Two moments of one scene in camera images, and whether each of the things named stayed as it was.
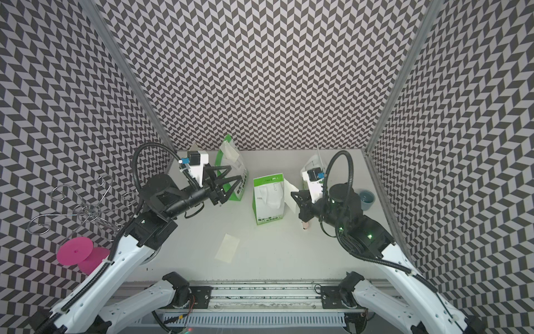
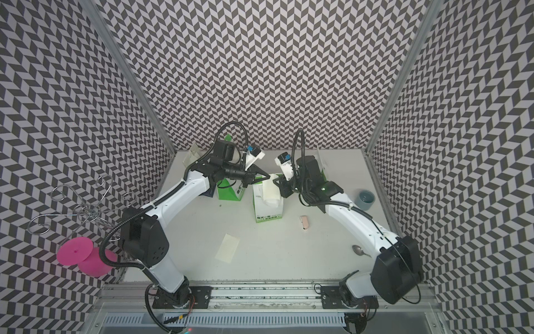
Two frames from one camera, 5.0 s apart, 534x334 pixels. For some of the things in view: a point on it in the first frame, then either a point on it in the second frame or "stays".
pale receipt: [289, 200] to [271, 192]
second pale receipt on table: [227, 248] stays
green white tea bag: [268, 198] stays
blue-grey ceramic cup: [367, 197] stays
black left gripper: [219, 184] to [251, 175]
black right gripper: [304, 200] to [283, 184]
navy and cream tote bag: [194, 156] stays
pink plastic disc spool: [80, 251] stays
